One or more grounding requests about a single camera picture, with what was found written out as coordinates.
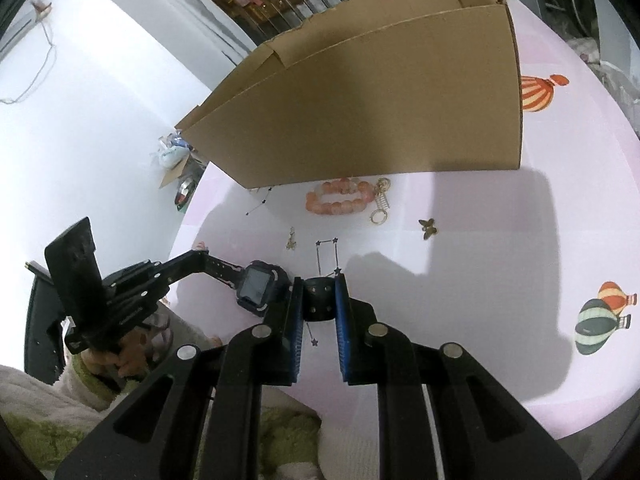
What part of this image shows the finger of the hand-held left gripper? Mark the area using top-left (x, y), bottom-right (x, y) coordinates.
top-left (124, 264), bottom-right (208, 323)
top-left (107, 251), bottom-right (208, 292)

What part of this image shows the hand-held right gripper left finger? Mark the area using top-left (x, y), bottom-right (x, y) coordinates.
top-left (54, 276), bottom-right (306, 480)

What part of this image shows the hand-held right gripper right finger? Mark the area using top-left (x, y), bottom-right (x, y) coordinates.
top-left (334, 274), bottom-right (583, 480)

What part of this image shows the black smartwatch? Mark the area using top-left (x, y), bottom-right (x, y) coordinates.
top-left (202, 252), bottom-right (337, 323)

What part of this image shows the pink bead bracelet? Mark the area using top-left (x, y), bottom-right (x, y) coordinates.
top-left (305, 177), bottom-right (373, 216)

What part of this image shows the gold spring keychain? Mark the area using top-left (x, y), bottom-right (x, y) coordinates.
top-left (369, 177), bottom-right (393, 226)

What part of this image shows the large cardboard box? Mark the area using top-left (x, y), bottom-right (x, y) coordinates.
top-left (175, 0), bottom-right (525, 190)

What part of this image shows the person's left forearm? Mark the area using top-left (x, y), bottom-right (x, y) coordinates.
top-left (0, 350), bottom-right (126, 443)

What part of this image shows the person's left hand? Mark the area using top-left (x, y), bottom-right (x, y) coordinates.
top-left (85, 332), bottom-right (156, 380)

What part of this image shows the small cardboard box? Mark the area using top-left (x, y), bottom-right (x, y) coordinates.
top-left (159, 147), bottom-right (208, 191)

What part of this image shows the fluffy white green robe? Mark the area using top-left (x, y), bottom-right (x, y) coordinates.
top-left (0, 400), bottom-right (326, 480)

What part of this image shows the small white plastic bag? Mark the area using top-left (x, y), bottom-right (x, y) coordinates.
top-left (150, 132), bottom-right (193, 168)

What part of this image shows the thin star chain necklace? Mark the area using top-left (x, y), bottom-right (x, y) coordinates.
top-left (310, 237), bottom-right (346, 348)

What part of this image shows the thin black bead chain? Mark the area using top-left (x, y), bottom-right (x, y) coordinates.
top-left (245, 187), bottom-right (275, 217)

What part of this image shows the thin wall cable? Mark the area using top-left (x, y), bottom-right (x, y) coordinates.
top-left (0, 2), bottom-right (58, 106)

